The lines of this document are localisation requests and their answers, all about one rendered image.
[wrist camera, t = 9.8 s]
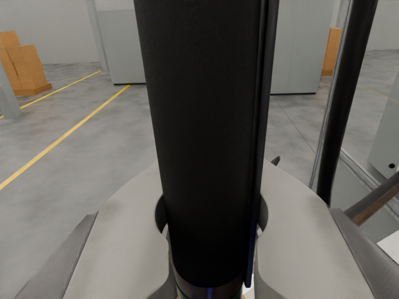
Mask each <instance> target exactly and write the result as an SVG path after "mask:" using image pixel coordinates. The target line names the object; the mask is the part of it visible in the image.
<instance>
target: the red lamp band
mask: <svg viewBox="0 0 399 299"><path fill-rule="evenodd" d="M172 260H173V257H172ZM173 268H174V273H175V279H176V282H177V284H178V286H179V288H180V289H181V291H182V292H183V293H184V294H185V295H186V296H188V297H189V298H191V299H228V298H230V297H231V296H233V295H234V294H235V293H236V292H237V291H238V289H239V288H240V286H241V285H242V282H243V278H244V272H245V260H244V263H243V266H242V269H241V270H240V272H239V273H238V274H237V275H236V276H235V277H234V278H233V279H232V280H230V281H229V282H227V283H225V284H222V285H219V286H215V287H202V286H199V285H195V284H192V283H190V282H189V281H187V280H186V279H184V278H183V277H182V276H181V275H180V274H179V272H178V271H177V270H176V268H175V265H174V263H173Z"/></svg>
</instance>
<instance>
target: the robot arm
mask: <svg viewBox="0 0 399 299"><path fill-rule="evenodd" d="M257 223H258V225H259V226H260V228H261V230H262V234H261V235H260V236H259V237H258V239H257V244H256V255H255V267H254V295H255V299H399V264H398V263H397V262H396V261H394V260H393V259H392V258H391V257H390V256H389V255H388V254H387V253H386V252H385V251H384V250H383V249H382V248H380V247H379V246H378V245H377V244H376V243H375V242H374V241H373V240H372V239H371V238H370V237H369V236H368V235H367V234H366V233H365V232H364V231H363V230H362V229H361V228H360V227H359V226H358V225H357V224H356V223H354V222H353V221H352V220H351V219H350V218H349V217H348V216H347V215H346V214H345V213H344V212H343V211H342V210H341V209H340V208H330V207H329V206H328V205H327V204H326V203H325V202H324V201H323V200H322V199H321V198H320V197H319V196H318V195H317V194H316V193H315V192H313V191H312V190H311V189H310V188H308V187H307V186H306V185H304V184H303V183H302V182H300V181H299V180H298V179H296V178H294V177H293V176H291V175H290V174H288V173H286V172H285V171H283V170H282V169H280V168H278V167H277V166H275V165H274V164H272V163H270V162H269V161H267V160H266V159H264V162H263V169H262V180H261V192H260V199H259V210H258V222H257ZM166 224H167V218H166V210H165V205H164V198H163V191H162V183H161V178H160V171H159V164H158V160H157V161H155V162H154V163H152V164H151V165H150V166H148V167H147V168H146V169H144V170H143V171H142V172H140V173H139V174H138V175H136V176H135V177H133V178H132V179H131V180H130V181H128V182H127V183H125V184H124V185H123V186H122V187H121V188H120V189H118V190H117V191H116V192H115V193H114V194H113V195H112V196H111V197H110V198H109V199H108V200H107V201H106V202H105V203H104V204H103V205H102V206H101V208H100V209H99V210H98V211H97V212H96V213H95V214H90V215H86V216H85V217H84V219H83V220H82V221H81V222H80V223H79V224H78V225H77V226H76V227H75V228H74V230H73V231H72V232H71V233H70V235H69V236H68V237H67V238H66V239H65V240H64V241H63V242H62V243H61V245H60V246H59V247H58V248H57V249H56V250H55V251H54V252H53V253H52V255H51V256H50V257H49V258H48V259H47V261H46V262H45V263H44V264H43V265H42V266H41V267H40V268H39V269H38V271H37V272H36V273H35V274H34V275H33V276H32V277H31V278H30V279H29V281H28V282H27V283H26V284H25V286H23V287H22V289H21V290H20V291H19V292H18V294H17V295H16V296H15V297H14V298H13V299H175V297H174V280H173V270H172V263H171V258H170V252H169V244H168V242H167V240H166V239H165V238H164V236H163V235H162V232H163V229H164V227H165V226H166Z"/></svg>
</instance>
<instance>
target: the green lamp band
mask: <svg viewBox="0 0 399 299"><path fill-rule="evenodd" d="M243 281H244V278H243ZM176 287H177V292H178V297H179V299H189V298H188V297H186V296H185V295H184V294H183V292H182V291H181V290H180V288H179V286H178V284H177V282H176ZM242 294H243V282H242V285H241V286H240V288H239V290H238V292H237V293H236V294H235V295H234V296H233V297H232V298H230V299H241V298H242Z"/></svg>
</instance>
